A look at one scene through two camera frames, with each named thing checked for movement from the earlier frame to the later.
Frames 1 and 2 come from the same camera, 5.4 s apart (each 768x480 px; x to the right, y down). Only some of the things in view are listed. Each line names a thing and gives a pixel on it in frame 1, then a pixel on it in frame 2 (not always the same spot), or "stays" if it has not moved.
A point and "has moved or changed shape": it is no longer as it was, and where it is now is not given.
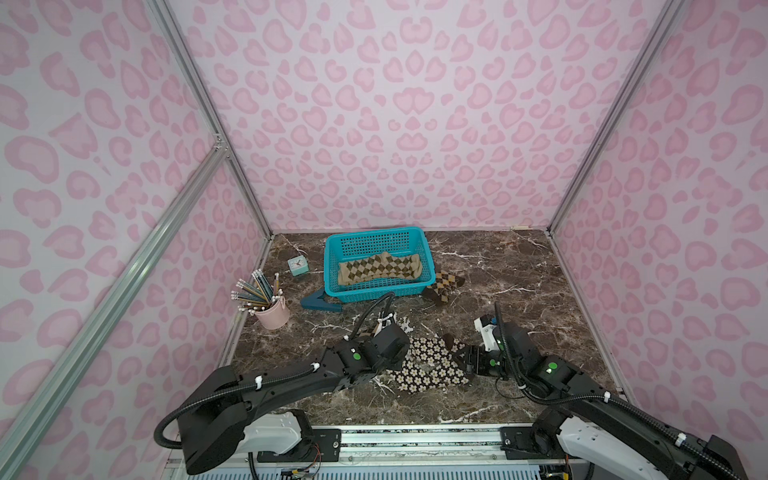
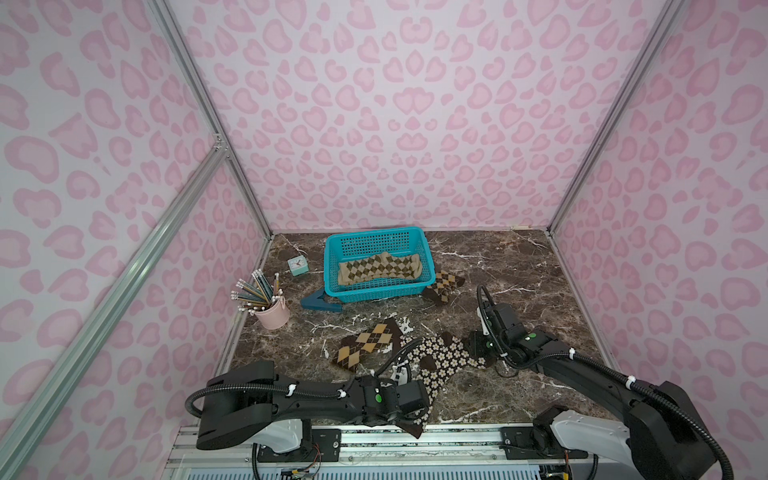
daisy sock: [428, 364] has moved or changed shape
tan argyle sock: [381, 264] stays
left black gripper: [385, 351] -> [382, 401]
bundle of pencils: [258, 298] stays
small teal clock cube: [298, 265] stays
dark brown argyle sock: [445, 283] stays
